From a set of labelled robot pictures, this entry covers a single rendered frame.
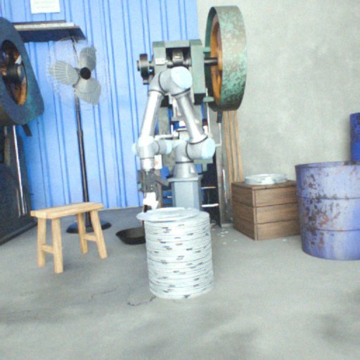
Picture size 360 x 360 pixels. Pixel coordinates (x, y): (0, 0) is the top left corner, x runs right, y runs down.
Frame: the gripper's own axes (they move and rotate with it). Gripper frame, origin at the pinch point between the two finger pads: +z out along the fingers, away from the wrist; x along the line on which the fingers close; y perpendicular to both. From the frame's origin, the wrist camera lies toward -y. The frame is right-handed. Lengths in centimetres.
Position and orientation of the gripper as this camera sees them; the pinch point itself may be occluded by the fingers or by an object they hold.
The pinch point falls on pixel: (155, 207)
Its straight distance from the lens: 173.9
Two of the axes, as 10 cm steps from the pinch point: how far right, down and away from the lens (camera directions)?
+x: 5.4, 0.3, -8.4
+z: 0.7, 9.9, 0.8
